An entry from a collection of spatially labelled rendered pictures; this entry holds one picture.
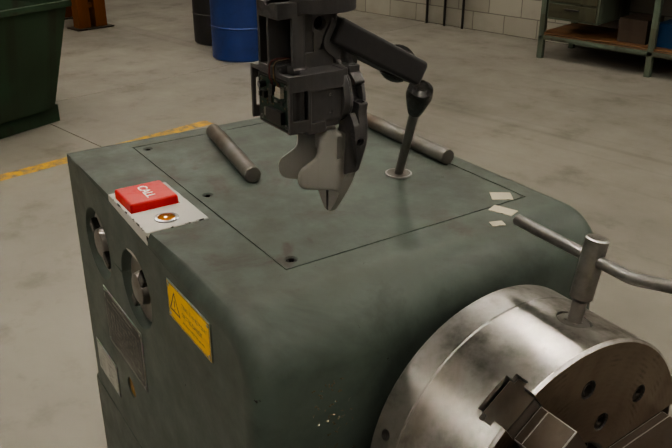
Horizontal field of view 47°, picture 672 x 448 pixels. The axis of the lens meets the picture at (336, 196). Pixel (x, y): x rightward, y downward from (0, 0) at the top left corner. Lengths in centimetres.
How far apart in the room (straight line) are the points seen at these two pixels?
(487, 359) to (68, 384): 226
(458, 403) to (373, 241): 22
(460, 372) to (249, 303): 21
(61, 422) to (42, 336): 54
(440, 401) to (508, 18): 791
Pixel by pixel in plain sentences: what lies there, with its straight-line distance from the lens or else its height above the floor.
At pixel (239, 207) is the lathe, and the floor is 126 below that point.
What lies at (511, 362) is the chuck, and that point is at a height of 122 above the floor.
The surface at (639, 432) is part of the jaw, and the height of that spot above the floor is 111.
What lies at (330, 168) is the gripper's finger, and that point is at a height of 137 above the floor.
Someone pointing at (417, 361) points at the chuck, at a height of 120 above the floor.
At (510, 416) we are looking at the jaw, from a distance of 70.
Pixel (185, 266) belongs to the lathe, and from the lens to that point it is 81.
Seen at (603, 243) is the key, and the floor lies 132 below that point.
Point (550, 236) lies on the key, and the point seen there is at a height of 130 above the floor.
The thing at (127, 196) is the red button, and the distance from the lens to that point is 96.
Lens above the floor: 163
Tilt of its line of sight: 23 degrees down
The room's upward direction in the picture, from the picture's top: straight up
